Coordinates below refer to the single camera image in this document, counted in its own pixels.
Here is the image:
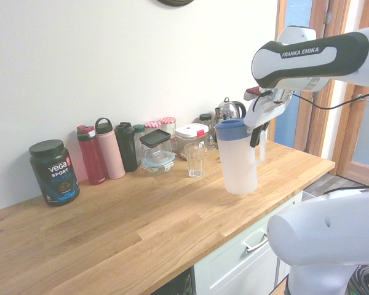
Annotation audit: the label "glass container with teal lid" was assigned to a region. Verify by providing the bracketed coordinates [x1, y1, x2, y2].
[140, 151, 177, 177]

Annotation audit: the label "small brown food piece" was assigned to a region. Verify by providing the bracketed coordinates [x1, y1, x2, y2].
[179, 146, 208, 161]

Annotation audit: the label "wooden door with glass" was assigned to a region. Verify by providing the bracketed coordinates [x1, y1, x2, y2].
[276, 0, 369, 185]

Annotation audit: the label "black wall clock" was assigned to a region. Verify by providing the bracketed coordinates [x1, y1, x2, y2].
[156, 0, 195, 6]

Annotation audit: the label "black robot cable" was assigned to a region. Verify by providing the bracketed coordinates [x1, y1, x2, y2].
[252, 88, 369, 111]

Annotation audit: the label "silver drawer handle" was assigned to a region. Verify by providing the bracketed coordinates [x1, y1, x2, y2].
[242, 232, 273, 253]

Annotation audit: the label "translucent pitcher with blue lid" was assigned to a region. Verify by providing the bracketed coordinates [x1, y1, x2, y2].
[214, 117, 267, 195]

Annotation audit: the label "container with white red-clip lid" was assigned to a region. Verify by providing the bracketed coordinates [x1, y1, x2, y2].
[175, 123, 210, 154]

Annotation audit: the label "clear glass mug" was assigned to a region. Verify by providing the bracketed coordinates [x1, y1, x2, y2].
[206, 130, 219, 151]

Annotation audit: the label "pink water bottle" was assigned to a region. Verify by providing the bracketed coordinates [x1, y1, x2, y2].
[95, 117, 126, 180]

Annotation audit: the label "chrome electric kettle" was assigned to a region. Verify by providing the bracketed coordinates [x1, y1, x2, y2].
[218, 96, 247, 121]

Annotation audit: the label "black shaker bottle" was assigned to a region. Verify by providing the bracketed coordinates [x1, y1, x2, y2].
[114, 122, 139, 173]

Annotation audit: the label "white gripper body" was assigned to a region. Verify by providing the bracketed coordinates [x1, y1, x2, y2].
[243, 88, 295, 128]

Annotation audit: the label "coiled black cables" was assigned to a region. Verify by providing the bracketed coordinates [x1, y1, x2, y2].
[349, 261, 369, 295]

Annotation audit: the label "glass jar with black lid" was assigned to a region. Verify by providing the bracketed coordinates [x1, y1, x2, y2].
[199, 113, 214, 140]

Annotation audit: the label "black dishwasher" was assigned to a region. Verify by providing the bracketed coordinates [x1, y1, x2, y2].
[159, 266, 196, 295]

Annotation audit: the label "white cabinet drawer front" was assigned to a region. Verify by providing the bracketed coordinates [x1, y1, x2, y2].
[193, 187, 305, 295]

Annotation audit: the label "red water bottle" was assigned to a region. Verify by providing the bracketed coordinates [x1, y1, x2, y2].
[76, 124, 107, 186]

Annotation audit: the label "black Vega protein tub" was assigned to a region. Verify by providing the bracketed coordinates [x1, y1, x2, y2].
[28, 139, 81, 207]

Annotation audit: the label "clear drinking glass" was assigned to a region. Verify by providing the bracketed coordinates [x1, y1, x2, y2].
[184, 142, 207, 179]

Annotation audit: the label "jar with dark green lid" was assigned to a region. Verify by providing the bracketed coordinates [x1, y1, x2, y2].
[132, 124, 147, 165]

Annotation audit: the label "clear container with black lid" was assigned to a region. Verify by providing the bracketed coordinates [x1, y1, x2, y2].
[139, 128, 173, 162]

